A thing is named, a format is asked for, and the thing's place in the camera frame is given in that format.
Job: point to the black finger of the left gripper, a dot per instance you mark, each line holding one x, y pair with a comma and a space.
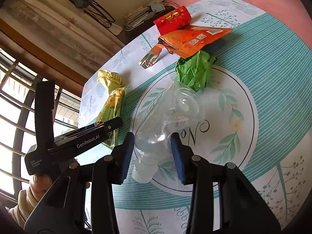
69, 151
89, 134

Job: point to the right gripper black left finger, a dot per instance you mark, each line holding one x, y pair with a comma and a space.
122, 155

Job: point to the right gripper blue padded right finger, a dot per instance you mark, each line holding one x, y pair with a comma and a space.
182, 158

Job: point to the clear plastic bottle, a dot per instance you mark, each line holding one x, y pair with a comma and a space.
178, 108

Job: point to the person's left hand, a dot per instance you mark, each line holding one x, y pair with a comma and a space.
39, 184

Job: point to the green yellow snack packet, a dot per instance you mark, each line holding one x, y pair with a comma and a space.
112, 109

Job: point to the crumpled yellow wrapper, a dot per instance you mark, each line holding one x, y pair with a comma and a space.
109, 80

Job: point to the window security grille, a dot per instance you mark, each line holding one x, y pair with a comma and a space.
17, 125

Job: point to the crumpled green paper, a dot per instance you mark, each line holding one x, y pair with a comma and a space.
195, 71

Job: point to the white teal patterned tablecloth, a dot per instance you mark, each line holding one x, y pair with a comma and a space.
258, 116

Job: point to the small red green wrapper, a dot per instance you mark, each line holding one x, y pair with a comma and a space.
151, 57

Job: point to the dark wooden nightstand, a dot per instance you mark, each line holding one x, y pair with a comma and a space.
127, 36

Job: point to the floral curtain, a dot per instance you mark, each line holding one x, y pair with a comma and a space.
63, 31

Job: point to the orange snack bag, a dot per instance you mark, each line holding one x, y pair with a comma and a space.
190, 39

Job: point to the stack of books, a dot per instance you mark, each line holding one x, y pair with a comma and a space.
149, 12

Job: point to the hanging black bag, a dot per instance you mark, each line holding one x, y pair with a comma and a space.
99, 14

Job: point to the red cylindrical packet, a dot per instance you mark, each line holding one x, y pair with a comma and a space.
173, 20

